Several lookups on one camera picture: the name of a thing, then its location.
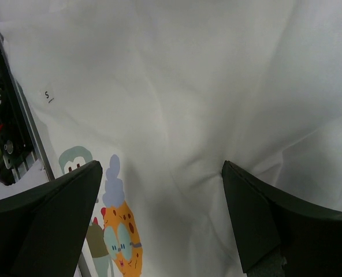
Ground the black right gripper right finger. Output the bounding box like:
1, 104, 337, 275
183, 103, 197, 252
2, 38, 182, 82
222, 161, 342, 276

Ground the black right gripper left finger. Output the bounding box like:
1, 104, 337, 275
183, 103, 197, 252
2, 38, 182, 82
0, 160, 103, 276

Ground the white t-shirt with text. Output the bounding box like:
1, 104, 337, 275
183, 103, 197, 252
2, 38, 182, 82
0, 1, 342, 276

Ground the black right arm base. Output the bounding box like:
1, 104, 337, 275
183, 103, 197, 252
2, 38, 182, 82
0, 33, 54, 186

